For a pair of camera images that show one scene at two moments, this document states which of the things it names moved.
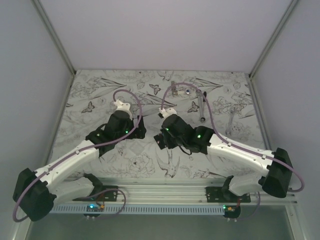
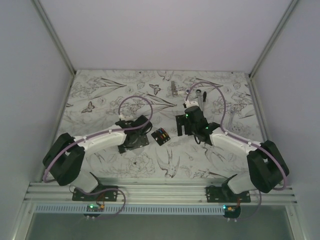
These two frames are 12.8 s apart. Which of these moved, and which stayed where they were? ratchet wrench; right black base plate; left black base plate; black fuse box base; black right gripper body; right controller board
Moved: black fuse box base; black right gripper body
Stayed: ratchet wrench; right black base plate; right controller board; left black base plate
